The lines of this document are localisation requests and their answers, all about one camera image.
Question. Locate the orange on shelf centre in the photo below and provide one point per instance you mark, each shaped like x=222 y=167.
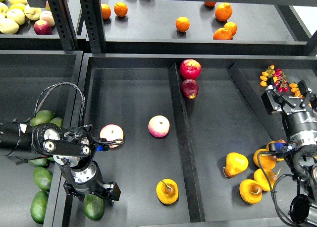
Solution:
x=182 y=24

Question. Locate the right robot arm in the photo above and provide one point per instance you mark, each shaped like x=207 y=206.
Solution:
x=301 y=159

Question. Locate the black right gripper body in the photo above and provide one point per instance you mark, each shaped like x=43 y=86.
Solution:
x=301 y=125

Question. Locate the red apple on left shelf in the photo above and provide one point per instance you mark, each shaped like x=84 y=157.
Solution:
x=42 y=27

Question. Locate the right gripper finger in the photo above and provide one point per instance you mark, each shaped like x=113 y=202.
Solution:
x=274 y=101
x=308 y=97

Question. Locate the large orange on shelf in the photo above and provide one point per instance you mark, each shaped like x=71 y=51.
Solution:
x=223 y=12

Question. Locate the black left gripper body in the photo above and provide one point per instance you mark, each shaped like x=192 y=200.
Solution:
x=86 y=181

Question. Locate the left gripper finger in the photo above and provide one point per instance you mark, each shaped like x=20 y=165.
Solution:
x=71 y=191
x=111 y=192

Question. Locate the dark red apple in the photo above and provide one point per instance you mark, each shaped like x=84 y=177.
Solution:
x=189 y=88

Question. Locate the pale yellow apple front left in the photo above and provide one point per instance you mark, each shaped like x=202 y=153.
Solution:
x=8 y=26

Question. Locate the pale yellow apple middle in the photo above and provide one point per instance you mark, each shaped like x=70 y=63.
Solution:
x=17 y=15

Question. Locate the pink apple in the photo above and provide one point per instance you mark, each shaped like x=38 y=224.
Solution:
x=158 y=126
x=112 y=132

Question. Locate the cherry tomato bunch top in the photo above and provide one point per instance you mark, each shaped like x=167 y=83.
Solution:
x=274 y=77

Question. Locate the orange front right shelf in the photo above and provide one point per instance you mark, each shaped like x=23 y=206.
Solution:
x=223 y=34

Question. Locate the orange at shelf back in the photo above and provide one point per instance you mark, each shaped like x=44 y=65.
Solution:
x=210 y=3

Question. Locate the pink apple left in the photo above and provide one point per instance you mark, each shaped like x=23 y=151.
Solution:
x=112 y=132

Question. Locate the black upper shelf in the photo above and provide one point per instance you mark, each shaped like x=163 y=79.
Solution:
x=262 y=29

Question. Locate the black middle divided tray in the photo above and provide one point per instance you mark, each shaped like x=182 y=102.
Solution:
x=227 y=116

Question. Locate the green avocado centre cluster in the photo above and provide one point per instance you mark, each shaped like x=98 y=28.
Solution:
x=43 y=162

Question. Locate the bright red apple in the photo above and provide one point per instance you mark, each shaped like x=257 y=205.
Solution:
x=190 y=69

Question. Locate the pale yellow apple with stem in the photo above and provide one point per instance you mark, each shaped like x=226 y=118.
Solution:
x=32 y=13

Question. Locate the orange on shelf left edge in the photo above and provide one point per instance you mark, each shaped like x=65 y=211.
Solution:
x=106 y=11

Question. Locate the yellow pear leftmost of pile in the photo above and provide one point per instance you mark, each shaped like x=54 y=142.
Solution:
x=236 y=163

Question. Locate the black perforated shelf post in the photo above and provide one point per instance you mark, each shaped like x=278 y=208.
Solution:
x=92 y=15

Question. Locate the pink apple centre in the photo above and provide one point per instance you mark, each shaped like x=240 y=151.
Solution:
x=158 y=126

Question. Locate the black left tray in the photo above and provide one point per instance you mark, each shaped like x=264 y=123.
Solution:
x=23 y=76

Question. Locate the pale peach on left shelf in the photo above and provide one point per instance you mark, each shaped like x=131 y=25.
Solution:
x=48 y=17

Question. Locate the orange behind front right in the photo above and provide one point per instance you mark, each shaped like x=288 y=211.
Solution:
x=232 y=27

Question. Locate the orange cherry tomato vine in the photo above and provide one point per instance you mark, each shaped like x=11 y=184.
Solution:
x=295 y=92

